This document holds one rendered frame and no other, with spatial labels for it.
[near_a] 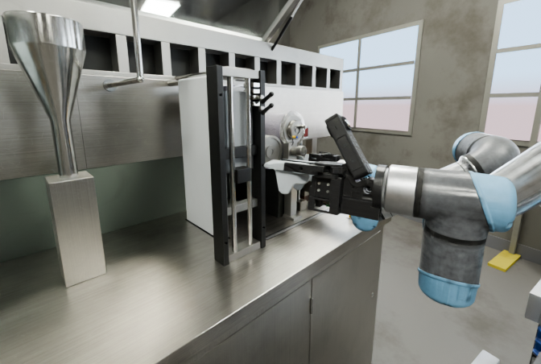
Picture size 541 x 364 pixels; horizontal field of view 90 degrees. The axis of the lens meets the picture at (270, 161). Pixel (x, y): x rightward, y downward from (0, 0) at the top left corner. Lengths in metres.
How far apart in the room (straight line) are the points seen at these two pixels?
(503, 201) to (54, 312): 0.85
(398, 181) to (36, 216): 1.00
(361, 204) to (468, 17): 3.12
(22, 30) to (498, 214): 0.88
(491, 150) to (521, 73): 2.32
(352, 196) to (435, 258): 0.14
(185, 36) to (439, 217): 1.05
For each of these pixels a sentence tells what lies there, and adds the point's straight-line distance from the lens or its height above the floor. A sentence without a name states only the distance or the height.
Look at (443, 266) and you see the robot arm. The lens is 0.47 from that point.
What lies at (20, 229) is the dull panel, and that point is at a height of 0.99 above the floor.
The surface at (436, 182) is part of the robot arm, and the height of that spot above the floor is 1.24.
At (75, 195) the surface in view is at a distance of 0.81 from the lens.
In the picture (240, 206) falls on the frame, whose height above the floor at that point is 1.05.
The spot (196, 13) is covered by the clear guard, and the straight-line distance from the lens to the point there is 1.24.
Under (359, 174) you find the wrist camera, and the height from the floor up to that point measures 1.24.
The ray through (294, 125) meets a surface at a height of 1.27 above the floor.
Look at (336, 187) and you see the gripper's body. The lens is 0.45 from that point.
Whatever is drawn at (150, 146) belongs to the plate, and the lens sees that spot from 1.12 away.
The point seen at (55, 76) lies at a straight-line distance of 0.78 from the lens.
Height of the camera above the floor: 1.34
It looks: 12 degrees down
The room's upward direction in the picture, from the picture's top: straight up
